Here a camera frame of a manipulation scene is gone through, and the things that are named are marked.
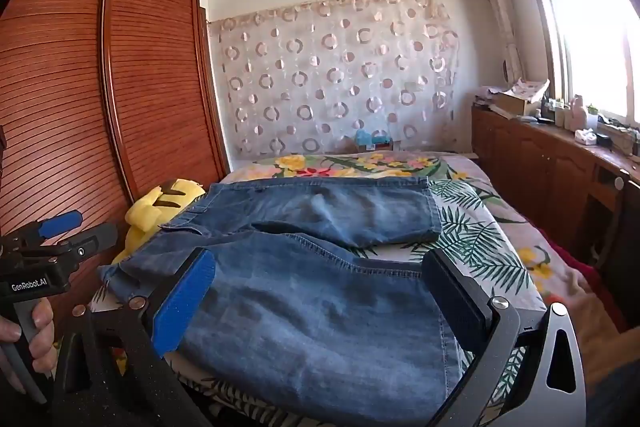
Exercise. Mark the white gathered window curtain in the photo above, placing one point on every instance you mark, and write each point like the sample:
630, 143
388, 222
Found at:
500, 7

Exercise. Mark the cardboard box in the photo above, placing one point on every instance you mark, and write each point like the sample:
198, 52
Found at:
515, 103

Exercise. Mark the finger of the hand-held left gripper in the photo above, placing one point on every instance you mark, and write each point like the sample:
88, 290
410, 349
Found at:
92, 241
62, 222

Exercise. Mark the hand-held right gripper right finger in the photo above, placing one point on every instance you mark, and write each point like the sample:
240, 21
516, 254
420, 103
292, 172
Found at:
450, 304

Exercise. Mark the yellow plush toy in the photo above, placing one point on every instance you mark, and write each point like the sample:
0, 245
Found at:
150, 209

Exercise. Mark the dark red cloth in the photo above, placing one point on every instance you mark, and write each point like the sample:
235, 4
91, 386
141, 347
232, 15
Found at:
565, 252

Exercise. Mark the window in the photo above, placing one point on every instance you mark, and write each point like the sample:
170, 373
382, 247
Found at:
590, 32

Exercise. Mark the wooden side cabinet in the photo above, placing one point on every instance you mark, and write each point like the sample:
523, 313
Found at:
540, 167

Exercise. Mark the circle patterned sheer curtain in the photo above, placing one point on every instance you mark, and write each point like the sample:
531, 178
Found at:
325, 82

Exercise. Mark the wooden slatted wardrobe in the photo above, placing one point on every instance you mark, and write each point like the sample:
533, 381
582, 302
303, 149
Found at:
150, 82

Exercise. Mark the blue denim pants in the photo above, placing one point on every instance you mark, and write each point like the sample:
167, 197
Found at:
300, 307

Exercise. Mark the floral leaf printed blanket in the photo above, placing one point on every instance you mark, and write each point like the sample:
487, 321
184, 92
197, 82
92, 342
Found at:
475, 217

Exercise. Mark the person's left hand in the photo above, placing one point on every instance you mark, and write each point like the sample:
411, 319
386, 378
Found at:
42, 332

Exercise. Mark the blue toy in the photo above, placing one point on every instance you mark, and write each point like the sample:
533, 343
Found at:
365, 139

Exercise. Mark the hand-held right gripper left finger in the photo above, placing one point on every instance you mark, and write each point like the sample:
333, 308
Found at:
184, 304

